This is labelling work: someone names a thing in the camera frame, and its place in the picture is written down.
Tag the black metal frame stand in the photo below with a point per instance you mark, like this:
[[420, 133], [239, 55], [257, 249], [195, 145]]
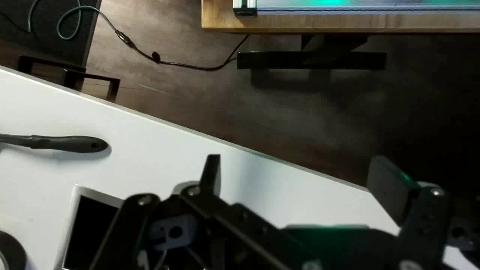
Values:
[[75, 76]]

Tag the black floor mat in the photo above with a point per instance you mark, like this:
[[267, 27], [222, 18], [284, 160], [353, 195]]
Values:
[[45, 42]]

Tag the wooden desk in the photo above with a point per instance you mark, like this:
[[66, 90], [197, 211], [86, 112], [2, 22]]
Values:
[[339, 21]]

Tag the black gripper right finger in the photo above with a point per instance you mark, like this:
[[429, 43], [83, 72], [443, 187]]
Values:
[[425, 219]]

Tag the black tape roll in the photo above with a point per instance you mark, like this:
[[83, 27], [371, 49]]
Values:
[[12, 249]]

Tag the black scoop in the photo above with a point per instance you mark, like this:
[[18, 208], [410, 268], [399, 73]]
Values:
[[65, 142]]

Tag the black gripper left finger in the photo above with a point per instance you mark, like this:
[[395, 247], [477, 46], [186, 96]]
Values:
[[150, 225]]

